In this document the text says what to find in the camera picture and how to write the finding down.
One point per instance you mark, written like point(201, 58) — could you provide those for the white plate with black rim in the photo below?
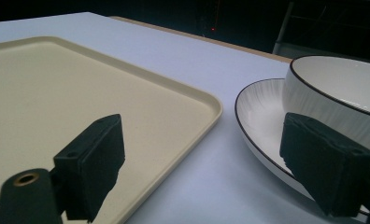
point(261, 115)

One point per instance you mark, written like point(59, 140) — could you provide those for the white bowl with black rim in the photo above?
point(338, 90)

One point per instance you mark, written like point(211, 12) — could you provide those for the beige plastic tray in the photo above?
point(80, 99)

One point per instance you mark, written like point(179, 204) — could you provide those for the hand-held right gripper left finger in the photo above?
point(92, 165)

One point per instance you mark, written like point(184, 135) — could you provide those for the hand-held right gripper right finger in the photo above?
point(326, 174)

